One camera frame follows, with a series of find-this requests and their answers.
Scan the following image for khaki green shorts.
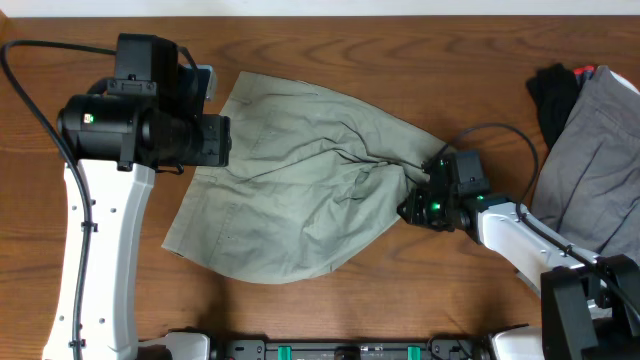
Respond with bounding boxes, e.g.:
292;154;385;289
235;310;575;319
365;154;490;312
163;72;443;284

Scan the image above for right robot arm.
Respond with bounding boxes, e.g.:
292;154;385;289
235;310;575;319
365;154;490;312
397;190;639;359

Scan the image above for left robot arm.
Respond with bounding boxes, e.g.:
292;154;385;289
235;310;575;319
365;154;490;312
43;34;231;359

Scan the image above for grey shorts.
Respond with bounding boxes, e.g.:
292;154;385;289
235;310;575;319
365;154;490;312
531;65;639;261

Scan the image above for black garment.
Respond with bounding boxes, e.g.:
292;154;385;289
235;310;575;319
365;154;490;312
526;64;583;149

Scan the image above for red garment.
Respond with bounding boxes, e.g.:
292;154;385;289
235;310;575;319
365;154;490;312
573;65;595;77

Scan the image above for light blue garment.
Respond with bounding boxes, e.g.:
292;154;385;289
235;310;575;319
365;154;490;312
611;71;640;94

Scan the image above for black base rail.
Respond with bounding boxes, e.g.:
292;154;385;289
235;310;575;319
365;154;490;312
212;336;495;360

